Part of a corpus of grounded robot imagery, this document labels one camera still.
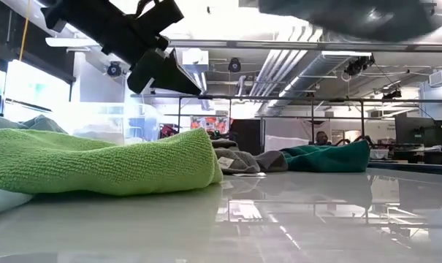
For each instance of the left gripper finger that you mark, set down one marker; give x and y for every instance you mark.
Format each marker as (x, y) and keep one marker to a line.
(166, 83)
(184, 78)

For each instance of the lime green towel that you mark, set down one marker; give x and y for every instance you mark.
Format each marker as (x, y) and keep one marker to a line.
(114, 164)

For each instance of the dark grey towel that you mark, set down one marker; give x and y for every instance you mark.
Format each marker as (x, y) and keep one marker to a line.
(352, 18)
(242, 160)

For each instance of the sage green towel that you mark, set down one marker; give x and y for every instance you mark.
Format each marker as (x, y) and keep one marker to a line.
(41, 124)

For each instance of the dark green towel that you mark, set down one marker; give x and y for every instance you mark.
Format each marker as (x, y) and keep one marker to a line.
(326, 159)

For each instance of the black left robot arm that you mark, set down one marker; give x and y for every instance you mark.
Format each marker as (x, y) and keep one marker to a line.
(107, 25)

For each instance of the black round ceiling fixture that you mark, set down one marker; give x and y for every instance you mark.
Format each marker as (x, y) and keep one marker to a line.
(114, 69)
(234, 65)

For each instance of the colourful poster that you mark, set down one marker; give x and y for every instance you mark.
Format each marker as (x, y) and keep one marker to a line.
(209, 125)

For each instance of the black partition panel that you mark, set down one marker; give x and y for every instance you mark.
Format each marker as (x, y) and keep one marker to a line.
(247, 137)

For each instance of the black overhead crossbar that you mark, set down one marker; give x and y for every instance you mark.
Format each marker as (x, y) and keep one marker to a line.
(279, 45)

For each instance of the person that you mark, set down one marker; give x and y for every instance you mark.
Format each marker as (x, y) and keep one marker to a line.
(322, 138)

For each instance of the black track light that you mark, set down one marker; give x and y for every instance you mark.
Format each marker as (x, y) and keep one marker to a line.
(357, 65)
(391, 94)

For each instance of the white air conditioning unit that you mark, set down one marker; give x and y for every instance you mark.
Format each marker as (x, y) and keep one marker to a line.
(441, 77)

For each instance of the silver spiral air duct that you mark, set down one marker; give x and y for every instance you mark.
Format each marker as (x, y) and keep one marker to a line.
(315, 69)

